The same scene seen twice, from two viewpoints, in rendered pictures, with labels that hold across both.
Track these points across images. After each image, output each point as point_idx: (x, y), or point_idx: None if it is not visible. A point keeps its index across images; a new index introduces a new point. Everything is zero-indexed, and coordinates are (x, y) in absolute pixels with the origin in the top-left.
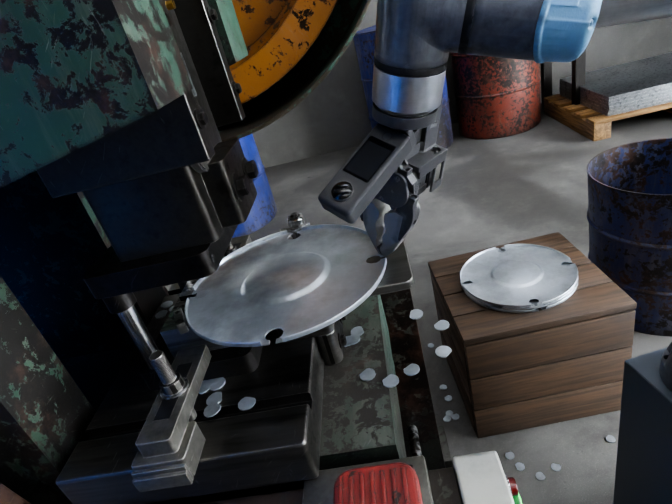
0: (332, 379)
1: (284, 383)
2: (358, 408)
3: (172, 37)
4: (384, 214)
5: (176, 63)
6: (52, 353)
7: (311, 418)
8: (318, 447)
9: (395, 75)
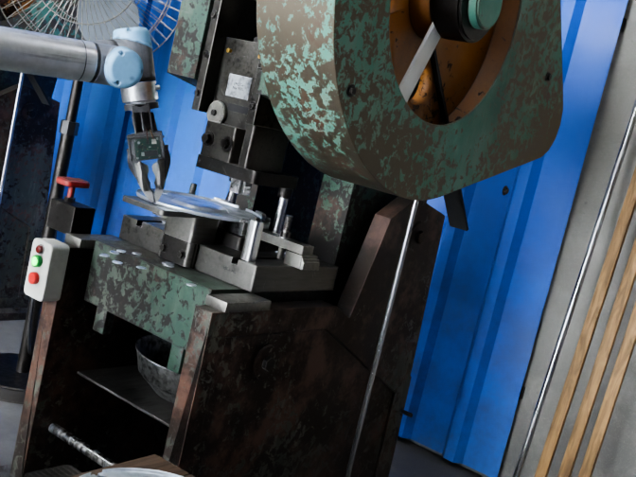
0: (154, 255)
1: (159, 224)
2: (126, 247)
3: (197, 59)
4: (148, 166)
5: (190, 66)
6: (255, 197)
7: (133, 224)
8: (127, 238)
9: (154, 93)
